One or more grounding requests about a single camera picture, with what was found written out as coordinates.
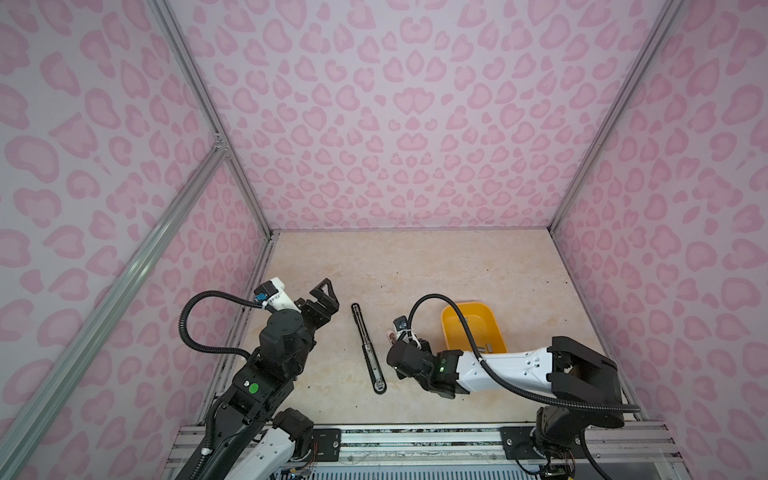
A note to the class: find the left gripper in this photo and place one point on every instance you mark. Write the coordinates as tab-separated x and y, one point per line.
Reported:
328	303

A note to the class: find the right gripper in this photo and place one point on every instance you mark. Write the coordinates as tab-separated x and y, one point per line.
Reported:
399	373

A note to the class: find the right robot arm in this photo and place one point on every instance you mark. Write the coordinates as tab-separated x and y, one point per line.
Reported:
577	387

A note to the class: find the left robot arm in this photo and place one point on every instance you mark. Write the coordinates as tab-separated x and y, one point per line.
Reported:
247	434

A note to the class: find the yellow plastic tray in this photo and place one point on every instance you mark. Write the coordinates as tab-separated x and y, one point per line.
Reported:
483	326

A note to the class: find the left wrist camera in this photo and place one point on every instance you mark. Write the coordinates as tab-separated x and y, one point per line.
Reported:
271	296

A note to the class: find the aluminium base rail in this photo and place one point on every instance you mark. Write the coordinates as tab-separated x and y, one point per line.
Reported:
639	450

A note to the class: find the diagonal aluminium frame bar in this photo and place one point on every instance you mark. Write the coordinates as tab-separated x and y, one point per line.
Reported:
39	413

